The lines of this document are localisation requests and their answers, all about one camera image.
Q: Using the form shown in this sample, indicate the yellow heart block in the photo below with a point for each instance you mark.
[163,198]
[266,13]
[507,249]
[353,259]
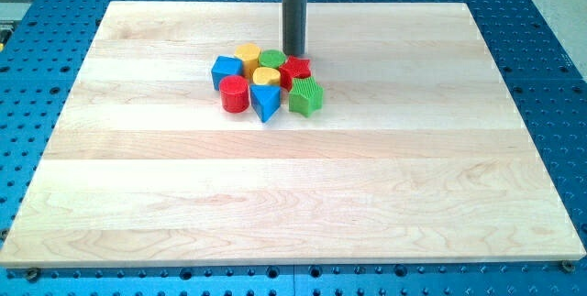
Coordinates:
[266,76]

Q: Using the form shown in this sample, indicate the yellow hexagon block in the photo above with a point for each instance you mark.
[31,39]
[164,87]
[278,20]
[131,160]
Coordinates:
[249,55]

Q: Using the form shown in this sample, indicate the green star block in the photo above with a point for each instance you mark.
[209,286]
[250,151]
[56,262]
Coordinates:
[306,96]

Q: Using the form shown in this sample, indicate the blue triangle block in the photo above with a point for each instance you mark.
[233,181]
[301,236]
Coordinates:
[265,100]

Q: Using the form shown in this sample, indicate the red star block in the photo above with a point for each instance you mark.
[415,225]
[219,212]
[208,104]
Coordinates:
[294,68]

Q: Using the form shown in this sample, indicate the red cylinder block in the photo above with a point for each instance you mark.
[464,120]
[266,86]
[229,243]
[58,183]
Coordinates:
[234,90]

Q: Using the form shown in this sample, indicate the green cylinder block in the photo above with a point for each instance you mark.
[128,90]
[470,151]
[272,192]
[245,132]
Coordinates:
[272,58]

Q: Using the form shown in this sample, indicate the blue cube block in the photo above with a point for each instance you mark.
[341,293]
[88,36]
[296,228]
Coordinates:
[225,66]

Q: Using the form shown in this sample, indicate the light wooden board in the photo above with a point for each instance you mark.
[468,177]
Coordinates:
[419,153]

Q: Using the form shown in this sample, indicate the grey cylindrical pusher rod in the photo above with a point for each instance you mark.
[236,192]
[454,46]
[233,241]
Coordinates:
[294,27]

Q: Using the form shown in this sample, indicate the left front board clamp screw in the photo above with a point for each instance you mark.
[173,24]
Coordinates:
[32,274]

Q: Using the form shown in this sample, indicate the board clamp screw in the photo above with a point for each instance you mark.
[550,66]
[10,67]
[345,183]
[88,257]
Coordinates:
[32,274]
[567,267]

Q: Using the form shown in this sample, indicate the right front board clamp screw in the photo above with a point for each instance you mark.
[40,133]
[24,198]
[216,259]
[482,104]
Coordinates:
[567,267]

